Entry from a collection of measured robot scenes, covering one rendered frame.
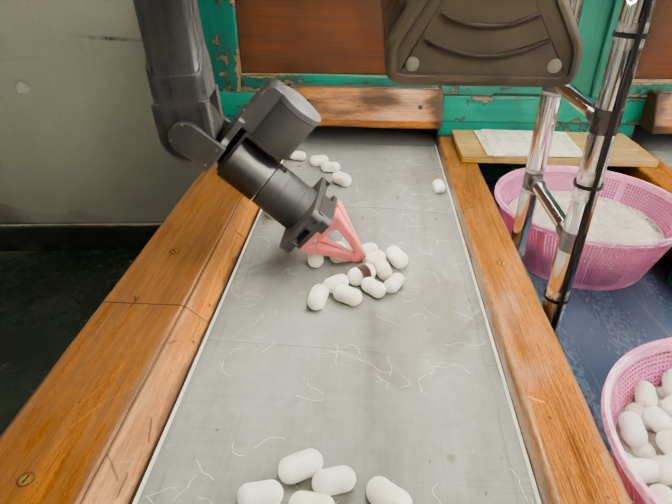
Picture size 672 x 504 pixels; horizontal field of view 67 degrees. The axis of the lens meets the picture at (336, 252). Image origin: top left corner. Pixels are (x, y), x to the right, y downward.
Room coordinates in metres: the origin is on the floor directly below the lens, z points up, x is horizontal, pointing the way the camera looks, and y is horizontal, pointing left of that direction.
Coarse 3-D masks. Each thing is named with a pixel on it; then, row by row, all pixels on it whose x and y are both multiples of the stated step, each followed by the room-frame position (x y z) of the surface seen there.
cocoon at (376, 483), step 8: (376, 480) 0.23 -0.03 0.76; (384, 480) 0.23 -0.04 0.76; (368, 488) 0.22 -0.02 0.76; (376, 488) 0.22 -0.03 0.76; (384, 488) 0.22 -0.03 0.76; (392, 488) 0.22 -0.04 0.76; (400, 488) 0.22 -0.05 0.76; (368, 496) 0.22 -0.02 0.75; (376, 496) 0.22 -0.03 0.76; (384, 496) 0.21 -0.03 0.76; (392, 496) 0.21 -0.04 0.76; (400, 496) 0.21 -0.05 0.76; (408, 496) 0.22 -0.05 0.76
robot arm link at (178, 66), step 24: (144, 0) 0.52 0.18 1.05; (168, 0) 0.52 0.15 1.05; (192, 0) 0.53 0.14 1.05; (144, 24) 0.52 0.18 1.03; (168, 24) 0.52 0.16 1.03; (192, 24) 0.52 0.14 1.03; (144, 48) 0.52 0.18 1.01; (168, 48) 0.52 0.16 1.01; (192, 48) 0.52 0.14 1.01; (168, 72) 0.51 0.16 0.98; (192, 72) 0.51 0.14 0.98; (168, 96) 0.51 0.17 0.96; (192, 96) 0.51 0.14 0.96; (216, 96) 0.56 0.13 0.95; (168, 120) 0.51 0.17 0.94; (192, 120) 0.51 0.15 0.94; (216, 120) 0.54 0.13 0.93; (168, 144) 0.51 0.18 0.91
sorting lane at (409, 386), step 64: (384, 192) 0.76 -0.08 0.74; (448, 192) 0.76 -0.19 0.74; (256, 256) 0.56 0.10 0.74; (448, 256) 0.56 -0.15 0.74; (256, 320) 0.43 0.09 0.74; (320, 320) 0.43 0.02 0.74; (384, 320) 0.43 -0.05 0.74; (448, 320) 0.43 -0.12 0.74; (192, 384) 0.34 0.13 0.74; (256, 384) 0.34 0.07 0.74; (320, 384) 0.34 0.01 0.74; (384, 384) 0.34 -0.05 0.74; (448, 384) 0.34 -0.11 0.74; (192, 448) 0.27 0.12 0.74; (256, 448) 0.27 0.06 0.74; (320, 448) 0.27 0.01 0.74; (384, 448) 0.27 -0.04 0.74; (448, 448) 0.27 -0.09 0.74; (512, 448) 0.27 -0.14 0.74
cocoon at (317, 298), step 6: (312, 288) 0.47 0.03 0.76; (318, 288) 0.46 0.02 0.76; (324, 288) 0.47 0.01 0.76; (312, 294) 0.45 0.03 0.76; (318, 294) 0.45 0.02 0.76; (324, 294) 0.46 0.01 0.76; (312, 300) 0.45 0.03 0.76; (318, 300) 0.45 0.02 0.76; (324, 300) 0.45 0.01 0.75; (312, 306) 0.44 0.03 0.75; (318, 306) 0.44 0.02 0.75
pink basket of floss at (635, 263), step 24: (552, 168) 0.80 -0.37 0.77; (576, 168) 0.80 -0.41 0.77; (504, 192) 0.75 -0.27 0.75; (600, 192) 0.77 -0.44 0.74; (648, 192) 0.72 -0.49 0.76; (504, 216) 0.67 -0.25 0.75; (648, 216) 0.70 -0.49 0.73; (552, 240) 0.59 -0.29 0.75; (600, 240) 0.55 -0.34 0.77; (528, 264) 0.63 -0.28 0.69; (552, 264) 0.59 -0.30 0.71; (600, 264) 0.56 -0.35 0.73; (624, 264) 0.56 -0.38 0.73; (648, 264) 0.57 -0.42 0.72; (600, 288) 0.58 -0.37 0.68
